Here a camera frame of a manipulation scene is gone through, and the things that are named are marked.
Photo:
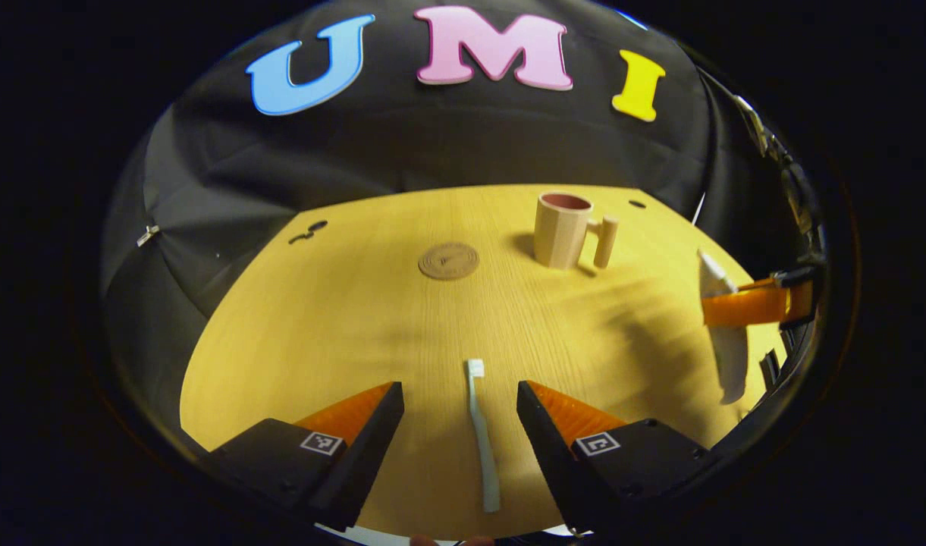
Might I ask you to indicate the beige cup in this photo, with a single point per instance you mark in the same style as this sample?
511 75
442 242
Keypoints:
560 235

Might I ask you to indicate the pale green toothbrush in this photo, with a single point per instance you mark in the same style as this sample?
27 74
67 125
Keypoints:
481 432

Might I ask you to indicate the white toothpaste tube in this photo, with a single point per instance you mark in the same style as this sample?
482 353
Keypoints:
729 364

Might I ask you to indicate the wooden desktop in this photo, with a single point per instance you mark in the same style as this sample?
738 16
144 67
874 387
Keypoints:
356 318

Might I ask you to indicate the silver metal clip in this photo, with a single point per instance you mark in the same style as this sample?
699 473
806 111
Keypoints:
147 235
752 125

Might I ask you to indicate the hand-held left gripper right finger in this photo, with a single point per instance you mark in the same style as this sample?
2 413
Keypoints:
554 455

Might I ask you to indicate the round wooden coaster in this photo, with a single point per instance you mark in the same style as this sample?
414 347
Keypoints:
449 261

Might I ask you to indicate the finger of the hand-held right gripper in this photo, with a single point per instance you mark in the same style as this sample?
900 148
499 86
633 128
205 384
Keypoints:
770 368
751 306

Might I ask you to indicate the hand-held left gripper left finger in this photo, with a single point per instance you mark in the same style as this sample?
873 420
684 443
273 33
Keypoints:
364 455

